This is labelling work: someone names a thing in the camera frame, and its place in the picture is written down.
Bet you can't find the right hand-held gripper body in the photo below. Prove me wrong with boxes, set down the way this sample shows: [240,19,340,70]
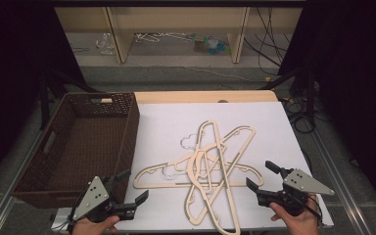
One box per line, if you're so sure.
[257,167,336,217]

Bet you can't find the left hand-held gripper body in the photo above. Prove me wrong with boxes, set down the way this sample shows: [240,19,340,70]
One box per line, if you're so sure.
[72,175,138,224]

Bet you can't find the beige hanger with grey strips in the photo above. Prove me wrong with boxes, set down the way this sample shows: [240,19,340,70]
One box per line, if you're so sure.
[132,132,264,190]

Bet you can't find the beige plastic clothes hanger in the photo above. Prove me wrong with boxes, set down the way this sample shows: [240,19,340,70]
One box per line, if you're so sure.
[184,125,258,227]
[186,119,242,235]

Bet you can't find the brown woven basket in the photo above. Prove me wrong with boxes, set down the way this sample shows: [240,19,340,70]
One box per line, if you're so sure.
[11,92,141,210]

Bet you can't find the person's left hand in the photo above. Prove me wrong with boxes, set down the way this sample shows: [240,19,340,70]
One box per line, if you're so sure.
[72,214,121,235]

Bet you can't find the person's right hand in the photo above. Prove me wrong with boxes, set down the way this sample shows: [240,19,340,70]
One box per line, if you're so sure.
[269,195,321,235]

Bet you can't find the white sheet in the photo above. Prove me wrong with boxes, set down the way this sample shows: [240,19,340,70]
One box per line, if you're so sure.
[51,101,335,231]

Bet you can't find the wooden table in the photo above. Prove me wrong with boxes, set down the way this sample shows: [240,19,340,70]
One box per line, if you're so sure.
[133,90,278,105]

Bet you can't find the clear plastic bag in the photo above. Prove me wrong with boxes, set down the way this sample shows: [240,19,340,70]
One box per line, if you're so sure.
[95,32,117,56]

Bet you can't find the colourful plastic toys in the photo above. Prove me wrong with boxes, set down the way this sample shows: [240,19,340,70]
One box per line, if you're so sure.
[193,33,231,55]

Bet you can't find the beige shelf unit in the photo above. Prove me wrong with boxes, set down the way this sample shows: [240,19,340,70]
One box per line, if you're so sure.
[54,7,303,65]

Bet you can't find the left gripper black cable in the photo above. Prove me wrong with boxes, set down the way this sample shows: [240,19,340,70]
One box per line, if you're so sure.
[66,190,91,231]

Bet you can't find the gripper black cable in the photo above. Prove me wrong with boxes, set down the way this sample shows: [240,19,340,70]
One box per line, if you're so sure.
[305,195,323,220]
[66,190,91,231]

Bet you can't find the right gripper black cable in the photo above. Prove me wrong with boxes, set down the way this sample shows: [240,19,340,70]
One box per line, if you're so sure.
[305,195,323,220]

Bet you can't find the metal rail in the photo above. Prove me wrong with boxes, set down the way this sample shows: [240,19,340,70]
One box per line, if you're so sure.
[0,130,44,235]
[308,130,374,235]

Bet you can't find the black cable bundle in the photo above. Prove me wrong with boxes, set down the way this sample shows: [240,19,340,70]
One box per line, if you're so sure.
[280,94,318,134]

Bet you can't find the thin white cable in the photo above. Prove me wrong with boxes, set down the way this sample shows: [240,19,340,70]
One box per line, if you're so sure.
[185,66,266,83]

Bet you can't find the black hanging cables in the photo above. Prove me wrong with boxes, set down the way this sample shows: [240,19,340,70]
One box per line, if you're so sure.
[244,7,292,76]

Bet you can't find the white wire hangers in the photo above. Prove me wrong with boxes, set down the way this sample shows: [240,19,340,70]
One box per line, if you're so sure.
[134,31,194,44]

